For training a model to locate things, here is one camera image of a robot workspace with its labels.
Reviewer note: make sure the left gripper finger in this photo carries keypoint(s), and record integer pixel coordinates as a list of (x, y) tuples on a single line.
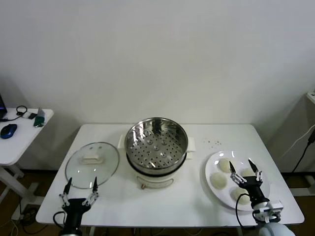
[(68, 186), (94, 186)]

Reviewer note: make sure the grey upright card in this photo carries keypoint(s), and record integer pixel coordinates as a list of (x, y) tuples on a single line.
[(41, 111)]

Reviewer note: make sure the white side table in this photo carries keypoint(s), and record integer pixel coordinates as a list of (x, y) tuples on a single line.
[(24, 142)]

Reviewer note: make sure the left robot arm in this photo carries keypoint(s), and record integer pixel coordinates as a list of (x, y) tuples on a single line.
[(71, 232)]

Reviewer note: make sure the scattered dark crumbs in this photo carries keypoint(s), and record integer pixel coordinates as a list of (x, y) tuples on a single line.
[(212, 143)]

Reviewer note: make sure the white round plate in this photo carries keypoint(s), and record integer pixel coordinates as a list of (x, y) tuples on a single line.
[(216, 159)]

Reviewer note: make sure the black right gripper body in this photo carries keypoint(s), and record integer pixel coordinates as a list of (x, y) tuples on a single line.
[(253, 189)]

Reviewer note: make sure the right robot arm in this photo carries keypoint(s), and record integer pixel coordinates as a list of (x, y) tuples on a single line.
[(273, 229)]

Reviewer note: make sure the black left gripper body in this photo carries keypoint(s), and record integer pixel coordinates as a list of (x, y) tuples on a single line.
[(73, 209)]

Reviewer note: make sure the computer monitor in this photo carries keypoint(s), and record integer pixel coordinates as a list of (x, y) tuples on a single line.
[(2, 108)]

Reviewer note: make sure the white steamed baozi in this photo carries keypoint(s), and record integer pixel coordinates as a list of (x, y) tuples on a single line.
[(240, 195), (247, 172), (219, 181), (224, 165)]

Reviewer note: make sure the perforated steel steamer basket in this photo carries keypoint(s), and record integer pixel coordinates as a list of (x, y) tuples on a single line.
[(157, 147)]

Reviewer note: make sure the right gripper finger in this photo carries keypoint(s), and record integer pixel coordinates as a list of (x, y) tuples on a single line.
[(253, 167), (232, 168)]

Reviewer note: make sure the small black device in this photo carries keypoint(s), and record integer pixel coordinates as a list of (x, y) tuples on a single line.
[(32, 116)]

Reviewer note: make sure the cream electric pot base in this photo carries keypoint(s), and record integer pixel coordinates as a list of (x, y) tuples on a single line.
[(152, 182)]

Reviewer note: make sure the blue computer mouse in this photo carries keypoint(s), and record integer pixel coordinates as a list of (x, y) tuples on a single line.
[(8, 130)]

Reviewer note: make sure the white cabinet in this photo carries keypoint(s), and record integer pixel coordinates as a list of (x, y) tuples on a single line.
[(312, 97)]

